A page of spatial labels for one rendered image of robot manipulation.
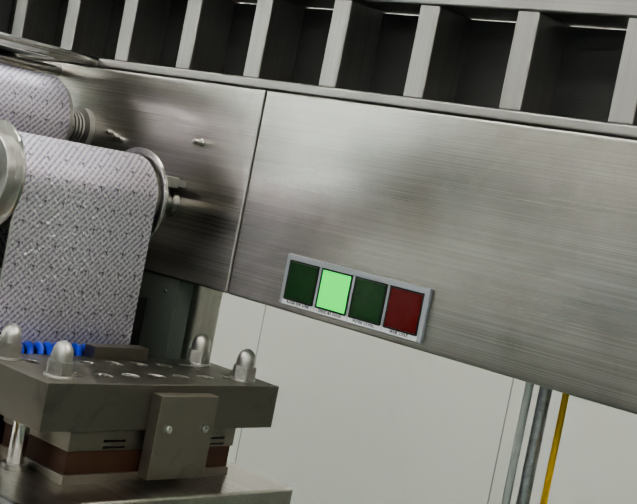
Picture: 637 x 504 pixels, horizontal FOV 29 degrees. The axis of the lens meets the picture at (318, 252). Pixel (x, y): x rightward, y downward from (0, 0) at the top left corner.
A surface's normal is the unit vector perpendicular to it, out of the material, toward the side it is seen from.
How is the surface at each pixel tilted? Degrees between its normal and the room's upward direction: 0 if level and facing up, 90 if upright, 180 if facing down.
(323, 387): 90
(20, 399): 90
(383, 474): 90
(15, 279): 90
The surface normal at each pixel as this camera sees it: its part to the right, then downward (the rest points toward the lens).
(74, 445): 0.73, 0.18
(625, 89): -0.66, -0.09
